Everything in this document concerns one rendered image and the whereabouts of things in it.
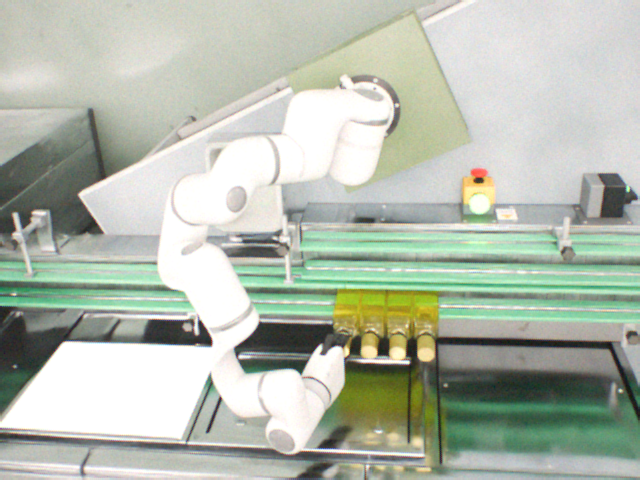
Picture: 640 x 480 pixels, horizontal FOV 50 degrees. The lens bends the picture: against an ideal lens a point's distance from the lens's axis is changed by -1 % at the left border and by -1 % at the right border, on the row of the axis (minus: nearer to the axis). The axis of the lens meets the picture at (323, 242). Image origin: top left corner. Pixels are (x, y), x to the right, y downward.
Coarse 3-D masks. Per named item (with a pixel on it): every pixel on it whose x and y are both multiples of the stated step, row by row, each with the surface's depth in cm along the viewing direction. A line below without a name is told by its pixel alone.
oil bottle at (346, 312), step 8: (336, 296) 157; (344, 296) 156; (352, 296) 155; (360, 296) 156; (336, 304) 153; (344, 304) 152; (352, 304) 152; (360, 304) 154; (336, 312) 150; (344, 312) 150; (352, 312) 149; (336, 320) 148; (344, 320) 147; (352, 320) 147; (336, 328) 148; (352, 328) 147; (352, 336) 148
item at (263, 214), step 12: (216, 144) 159; (228, 144) 159; (216, 156) 165; (264, 192) 171; (276, 192) 170; (252, 204) 173; (264, 204) 172; (276, 204) 172; (240, 216) 172; (252, 216) 172; (264, 216) 172; (276, 216) 171; (228, 228) 168; (240, 228) 168; (252, 228) 168; (264, 228) 167; (276, 228) 167
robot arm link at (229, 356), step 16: (240, 320) 110; (256, 320) 112; (224, 336) 110; (240, 336) 110; (224, 352) 112; (224, 368) 118; (240, 368) 123; (224, 384) 119; (240, 384) 119; (256, 384) 117; (224, 400) 119; (240, 400) 118; (256, 400) 117; (256, 416) 120
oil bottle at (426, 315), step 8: (416, 296) 154; (424, 296) 154; (432, 296) 154; (416, 304) 151; (424, 304) 151; (432, 304) 151; (416, 312) 148; (424, 312) 148; (432, 312) 148; (416, 320) 146; (424, 320) 146; (432, 320) 146; (416, 328) 146; (424, 328) 145; (432, 328) 145; (416, 336) 146
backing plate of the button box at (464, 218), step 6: (462, 216) 160; (468, 216) 160; (474, 216) 160; (480, 216) 160; (486, 216) 160; (492, 216) 159; (462, 222) 157; (468, 222) 157; (474, 222) 157; (480, 222) 157; (486, 222) 157; (492, 222) 157; (498, 222) 157
